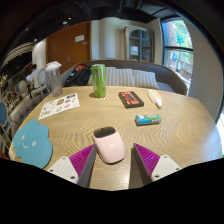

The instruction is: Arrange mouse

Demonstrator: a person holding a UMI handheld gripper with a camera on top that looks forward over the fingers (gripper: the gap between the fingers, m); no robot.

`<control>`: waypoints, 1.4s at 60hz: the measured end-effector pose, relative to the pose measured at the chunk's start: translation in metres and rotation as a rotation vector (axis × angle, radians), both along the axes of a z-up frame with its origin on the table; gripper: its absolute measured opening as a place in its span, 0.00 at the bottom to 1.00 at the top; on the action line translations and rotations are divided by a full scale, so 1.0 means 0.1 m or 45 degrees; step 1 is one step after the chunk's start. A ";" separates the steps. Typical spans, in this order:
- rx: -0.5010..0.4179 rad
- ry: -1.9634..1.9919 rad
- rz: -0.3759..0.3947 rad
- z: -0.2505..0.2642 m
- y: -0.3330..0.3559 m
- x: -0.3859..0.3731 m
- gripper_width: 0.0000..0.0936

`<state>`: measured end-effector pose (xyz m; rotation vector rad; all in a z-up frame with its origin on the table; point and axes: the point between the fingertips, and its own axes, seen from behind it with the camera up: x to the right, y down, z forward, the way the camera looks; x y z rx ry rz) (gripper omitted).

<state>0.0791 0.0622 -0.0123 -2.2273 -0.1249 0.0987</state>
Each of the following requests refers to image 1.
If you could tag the black box with orange print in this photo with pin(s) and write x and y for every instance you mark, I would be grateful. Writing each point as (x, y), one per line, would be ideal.
(131, 99)

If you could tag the blue cloud-shaped mouse pad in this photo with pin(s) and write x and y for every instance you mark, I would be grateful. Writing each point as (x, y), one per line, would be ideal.
(33, 143)

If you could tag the grey curved sofa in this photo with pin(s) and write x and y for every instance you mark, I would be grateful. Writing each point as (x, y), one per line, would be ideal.
(170, 78)

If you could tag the large striped cushion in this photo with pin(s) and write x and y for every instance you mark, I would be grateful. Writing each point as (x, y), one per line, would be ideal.
(118, 77)

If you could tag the grey tufted armchair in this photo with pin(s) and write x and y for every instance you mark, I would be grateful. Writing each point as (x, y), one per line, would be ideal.
(25, 110)

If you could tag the blue chair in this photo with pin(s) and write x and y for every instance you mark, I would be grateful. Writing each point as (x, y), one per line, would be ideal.
(3, 120)

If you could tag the green drink can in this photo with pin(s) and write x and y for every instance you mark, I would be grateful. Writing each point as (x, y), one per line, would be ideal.
(99, 81)

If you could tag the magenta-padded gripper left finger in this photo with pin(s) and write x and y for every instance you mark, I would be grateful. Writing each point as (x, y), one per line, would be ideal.
(62, 167)

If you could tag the white tube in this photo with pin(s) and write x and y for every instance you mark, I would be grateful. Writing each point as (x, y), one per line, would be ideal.
(155, 97)

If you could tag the black-framed window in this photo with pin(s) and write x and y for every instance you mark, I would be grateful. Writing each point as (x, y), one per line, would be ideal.
(178, 50)

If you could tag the group of white chairs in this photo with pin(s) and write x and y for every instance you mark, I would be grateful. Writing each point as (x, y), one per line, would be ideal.
(41, 81)

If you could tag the small green and white box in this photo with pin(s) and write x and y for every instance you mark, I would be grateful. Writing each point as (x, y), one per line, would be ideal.
(148, 119)

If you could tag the person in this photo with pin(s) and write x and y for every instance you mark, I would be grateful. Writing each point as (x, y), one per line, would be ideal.
(33, 75)

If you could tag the glass-door cabinet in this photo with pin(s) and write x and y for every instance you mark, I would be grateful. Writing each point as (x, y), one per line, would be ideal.
(140, 45)

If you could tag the white sticker sheet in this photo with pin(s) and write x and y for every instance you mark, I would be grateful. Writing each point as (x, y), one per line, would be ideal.
(58, 106)

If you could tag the small striped cushion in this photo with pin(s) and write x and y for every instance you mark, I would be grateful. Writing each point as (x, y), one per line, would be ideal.
(146, 80)

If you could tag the black backpack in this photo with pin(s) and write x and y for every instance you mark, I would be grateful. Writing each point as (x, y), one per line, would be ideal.
(80, 76)

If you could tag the brown wooden door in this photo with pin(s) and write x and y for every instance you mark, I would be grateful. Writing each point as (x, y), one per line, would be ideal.
(68, 43)

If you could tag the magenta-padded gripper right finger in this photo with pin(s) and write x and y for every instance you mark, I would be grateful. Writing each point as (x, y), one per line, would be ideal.
(163, 165)

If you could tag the pink computer mouse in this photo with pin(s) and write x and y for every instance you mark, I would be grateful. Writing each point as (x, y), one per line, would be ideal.
(109, 146)

